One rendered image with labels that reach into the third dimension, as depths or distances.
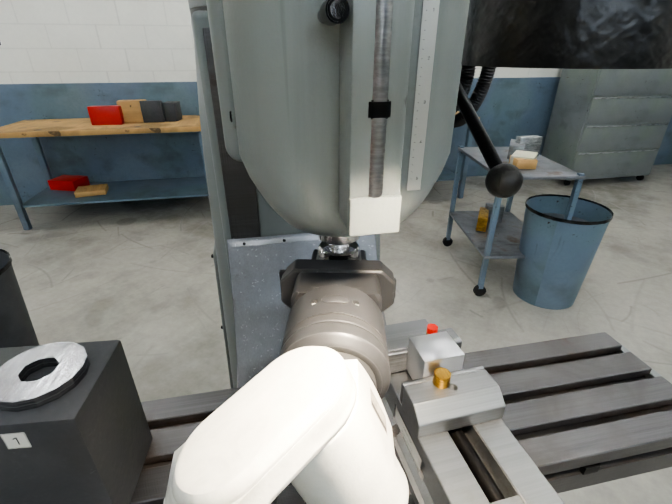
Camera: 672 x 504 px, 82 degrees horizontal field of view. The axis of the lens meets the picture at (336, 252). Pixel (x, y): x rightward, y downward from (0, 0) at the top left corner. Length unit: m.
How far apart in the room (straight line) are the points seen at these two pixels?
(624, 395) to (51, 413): 0.80
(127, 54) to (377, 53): 4.50
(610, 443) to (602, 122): 5.01
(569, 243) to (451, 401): 2.13
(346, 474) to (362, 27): 0.26
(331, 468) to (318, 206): 0.19
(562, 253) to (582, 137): 2.97
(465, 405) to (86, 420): 0.43
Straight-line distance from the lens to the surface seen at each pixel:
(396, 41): 0.27
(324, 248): 0.43
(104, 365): 0.53
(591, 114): 5.44
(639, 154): 6.13
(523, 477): 0.56
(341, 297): 0.32
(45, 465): 0.55
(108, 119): 4.24
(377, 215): 0.29
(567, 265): 2.69
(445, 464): 0.54
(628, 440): 0.76
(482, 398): 0.57
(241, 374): 0.81
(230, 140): 0.50
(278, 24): 0.30
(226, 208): 0.81
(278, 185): 0.32
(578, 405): 0.77
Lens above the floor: 1.46
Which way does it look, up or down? 27 degrees down
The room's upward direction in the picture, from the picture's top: straight up
